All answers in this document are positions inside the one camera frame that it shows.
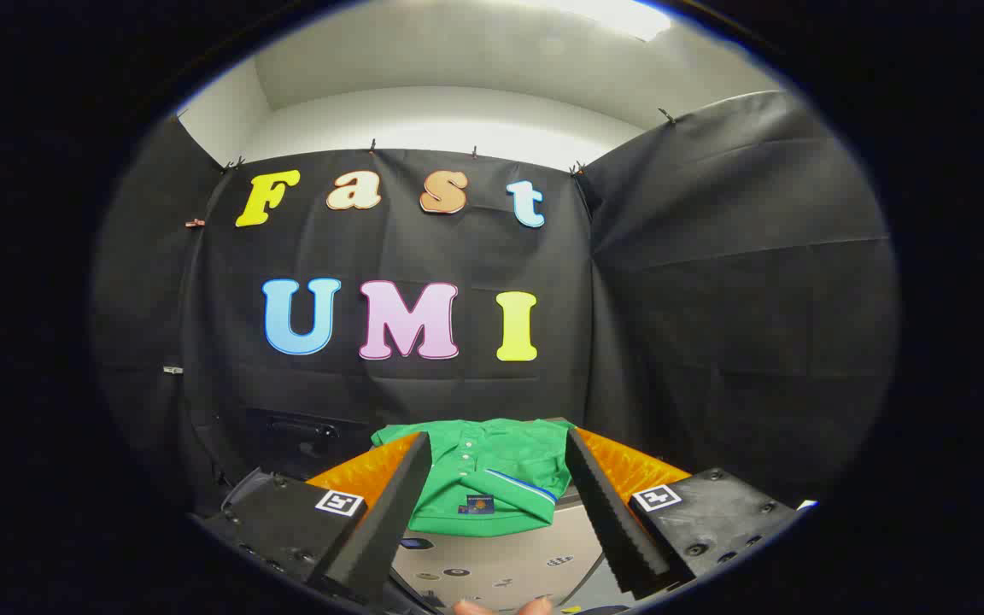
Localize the grey cabinet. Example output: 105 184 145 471
389 417 608 612

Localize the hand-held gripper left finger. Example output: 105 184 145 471
189 431 433 607

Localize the dark washing machine lid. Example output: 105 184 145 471
244 408 373 481

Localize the green polo shirt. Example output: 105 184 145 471
371 419 578 537

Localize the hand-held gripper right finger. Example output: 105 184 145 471
565 425 805 600

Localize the black backdrop cloth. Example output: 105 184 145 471
91 90 899 513

